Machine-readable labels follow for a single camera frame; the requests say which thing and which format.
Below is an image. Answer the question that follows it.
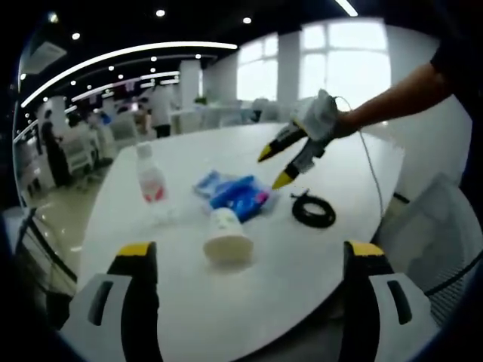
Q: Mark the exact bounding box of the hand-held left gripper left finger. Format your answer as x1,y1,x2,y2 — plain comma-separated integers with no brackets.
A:
60,241,163,362

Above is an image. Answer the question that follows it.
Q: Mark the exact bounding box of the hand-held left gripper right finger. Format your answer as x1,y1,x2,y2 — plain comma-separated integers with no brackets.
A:
339,239,442,362

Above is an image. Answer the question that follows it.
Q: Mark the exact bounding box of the black cable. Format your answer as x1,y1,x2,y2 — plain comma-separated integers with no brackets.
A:
289,187,337,229

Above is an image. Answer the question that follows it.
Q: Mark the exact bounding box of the blue packet with pink print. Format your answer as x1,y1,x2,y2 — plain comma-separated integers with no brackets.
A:
208,174,283,223

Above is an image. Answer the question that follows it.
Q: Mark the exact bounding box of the white paper cup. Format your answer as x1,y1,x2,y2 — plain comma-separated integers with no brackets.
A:
202,206,255,267

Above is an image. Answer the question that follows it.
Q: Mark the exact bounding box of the clear bottle with red label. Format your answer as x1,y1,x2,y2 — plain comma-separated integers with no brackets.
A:
134,142,169,204

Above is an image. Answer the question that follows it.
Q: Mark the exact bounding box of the white tabletop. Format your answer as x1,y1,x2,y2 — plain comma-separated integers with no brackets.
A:
77,122,405,362

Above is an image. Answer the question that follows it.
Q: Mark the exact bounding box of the large window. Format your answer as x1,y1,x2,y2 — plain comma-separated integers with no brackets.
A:
300,21,392,111

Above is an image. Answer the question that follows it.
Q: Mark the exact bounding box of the narrow window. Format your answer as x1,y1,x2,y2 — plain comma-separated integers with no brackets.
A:
236,35,281,102

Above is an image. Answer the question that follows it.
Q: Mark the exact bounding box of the white mesh office chair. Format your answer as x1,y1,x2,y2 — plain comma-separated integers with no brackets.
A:
377,171,483,327

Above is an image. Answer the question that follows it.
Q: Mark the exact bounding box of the curved ceiling light strip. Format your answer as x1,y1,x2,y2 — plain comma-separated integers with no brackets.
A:
20,41,238,109

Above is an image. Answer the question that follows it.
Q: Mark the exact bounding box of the ceiling air vent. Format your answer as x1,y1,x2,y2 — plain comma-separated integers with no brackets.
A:
31,40,68,64

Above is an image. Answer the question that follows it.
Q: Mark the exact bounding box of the thin gripper cable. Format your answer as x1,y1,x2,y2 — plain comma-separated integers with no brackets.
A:
334,95,386,220

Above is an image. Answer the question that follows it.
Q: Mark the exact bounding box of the black metal frame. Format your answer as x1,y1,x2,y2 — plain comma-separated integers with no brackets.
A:
14,207,79,292

